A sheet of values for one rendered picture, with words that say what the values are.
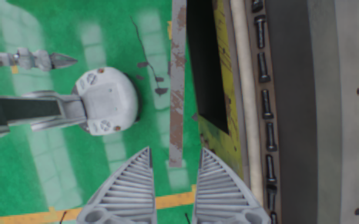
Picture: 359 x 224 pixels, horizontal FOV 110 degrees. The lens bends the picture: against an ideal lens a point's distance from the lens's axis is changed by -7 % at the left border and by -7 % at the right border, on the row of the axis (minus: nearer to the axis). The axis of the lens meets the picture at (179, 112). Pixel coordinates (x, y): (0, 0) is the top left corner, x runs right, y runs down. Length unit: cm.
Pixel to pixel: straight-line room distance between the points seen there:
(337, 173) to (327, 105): 9
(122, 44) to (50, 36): 80
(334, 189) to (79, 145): 190
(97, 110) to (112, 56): 62
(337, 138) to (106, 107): 131
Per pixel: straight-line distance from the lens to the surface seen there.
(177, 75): 26
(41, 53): 98
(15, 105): 88
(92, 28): 188
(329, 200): 29
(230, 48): 28
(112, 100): 130
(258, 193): 32
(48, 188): 239
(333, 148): 25
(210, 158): 16
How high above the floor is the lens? 148
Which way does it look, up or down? 85 degrees down
